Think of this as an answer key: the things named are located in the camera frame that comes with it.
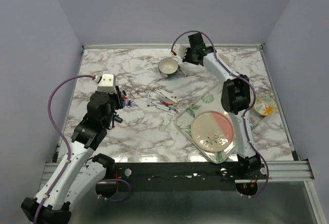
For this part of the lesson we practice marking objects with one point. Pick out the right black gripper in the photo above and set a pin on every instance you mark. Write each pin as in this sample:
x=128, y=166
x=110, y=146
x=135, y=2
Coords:
x=185, y=59

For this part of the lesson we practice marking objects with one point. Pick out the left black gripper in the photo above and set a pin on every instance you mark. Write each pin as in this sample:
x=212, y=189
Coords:
x=117, y=97

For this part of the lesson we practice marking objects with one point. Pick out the white pen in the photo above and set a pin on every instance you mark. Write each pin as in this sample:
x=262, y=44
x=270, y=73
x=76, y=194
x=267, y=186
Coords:
x=148, y=99

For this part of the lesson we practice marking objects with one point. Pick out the green white marker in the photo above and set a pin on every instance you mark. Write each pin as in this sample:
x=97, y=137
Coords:
x=172, y=98

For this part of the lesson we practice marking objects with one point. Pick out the maroon gel pen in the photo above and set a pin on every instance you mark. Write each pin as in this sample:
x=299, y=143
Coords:
x=169, y=106

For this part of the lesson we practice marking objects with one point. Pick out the blue capped white marker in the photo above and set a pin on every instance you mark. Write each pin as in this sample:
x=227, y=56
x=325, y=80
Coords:
x=162, y=107

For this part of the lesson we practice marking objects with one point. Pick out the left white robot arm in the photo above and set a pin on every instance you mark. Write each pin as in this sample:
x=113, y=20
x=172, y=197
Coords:
x=56, y=200

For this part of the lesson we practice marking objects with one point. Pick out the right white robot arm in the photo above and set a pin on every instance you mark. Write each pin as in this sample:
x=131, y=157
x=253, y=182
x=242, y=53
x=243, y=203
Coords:
x=238, y=96

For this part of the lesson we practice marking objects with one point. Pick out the dark rimmed ceramic bowl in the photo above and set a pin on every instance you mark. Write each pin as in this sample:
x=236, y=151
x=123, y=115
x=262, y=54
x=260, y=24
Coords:
x=168, y=67

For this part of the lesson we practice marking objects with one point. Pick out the striped cream bowl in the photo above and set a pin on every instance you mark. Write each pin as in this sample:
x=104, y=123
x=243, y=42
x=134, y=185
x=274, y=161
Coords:
x=224, y=59

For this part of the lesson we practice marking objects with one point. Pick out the floral rectangular tray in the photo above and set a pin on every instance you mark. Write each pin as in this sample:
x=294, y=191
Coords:
x=209, y=101

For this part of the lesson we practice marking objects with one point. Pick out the pink and cream plate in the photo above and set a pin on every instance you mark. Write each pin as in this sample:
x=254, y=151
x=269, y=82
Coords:
x=212, y=131

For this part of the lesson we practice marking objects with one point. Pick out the yellow floral bowl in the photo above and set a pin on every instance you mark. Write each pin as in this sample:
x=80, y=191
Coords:
x=265, y=105

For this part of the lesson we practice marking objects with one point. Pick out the black mounting base bar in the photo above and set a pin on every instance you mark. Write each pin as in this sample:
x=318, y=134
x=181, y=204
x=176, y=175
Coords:
x=184, y=176

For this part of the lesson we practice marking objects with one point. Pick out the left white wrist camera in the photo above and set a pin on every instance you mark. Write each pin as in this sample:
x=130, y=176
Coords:
x=106, y=83

